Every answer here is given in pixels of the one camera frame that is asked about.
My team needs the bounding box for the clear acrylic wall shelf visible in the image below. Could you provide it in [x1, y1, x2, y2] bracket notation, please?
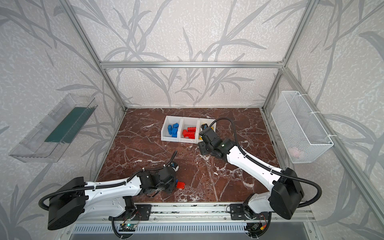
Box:
[9, 94, 98, 163]

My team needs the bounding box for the red long lego brick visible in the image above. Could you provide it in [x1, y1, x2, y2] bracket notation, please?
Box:
[186, 132, 196, 139]

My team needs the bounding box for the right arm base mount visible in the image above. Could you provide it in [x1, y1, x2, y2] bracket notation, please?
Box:
[227, 204, 270, 221]

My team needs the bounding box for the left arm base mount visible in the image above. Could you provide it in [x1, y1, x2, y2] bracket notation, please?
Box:
[117, 204, 152, 221]

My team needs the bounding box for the white three-compartment sorting bin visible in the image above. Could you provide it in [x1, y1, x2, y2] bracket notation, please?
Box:
[161, 116, 214, 144]

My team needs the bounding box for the pink object in basket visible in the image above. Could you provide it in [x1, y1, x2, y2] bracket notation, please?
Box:
[289, 147, 304, 159]

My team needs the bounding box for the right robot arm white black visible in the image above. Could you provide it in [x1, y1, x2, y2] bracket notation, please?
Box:
[198, 124, 322, 220]

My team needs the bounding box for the white wire mesh basket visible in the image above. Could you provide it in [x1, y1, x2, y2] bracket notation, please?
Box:
[271, 91, 334, 164]

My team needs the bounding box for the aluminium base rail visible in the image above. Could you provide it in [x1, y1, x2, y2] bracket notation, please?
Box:
[62, 201, 316, 224]

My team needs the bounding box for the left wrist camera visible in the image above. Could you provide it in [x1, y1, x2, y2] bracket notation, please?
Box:
[171, 162, 179, 172]

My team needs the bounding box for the green circuit board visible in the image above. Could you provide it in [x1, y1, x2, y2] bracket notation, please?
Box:
[119, 224, 138, 232]

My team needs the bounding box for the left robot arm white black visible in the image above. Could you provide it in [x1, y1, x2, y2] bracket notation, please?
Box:
[39, 163, 179, 231]

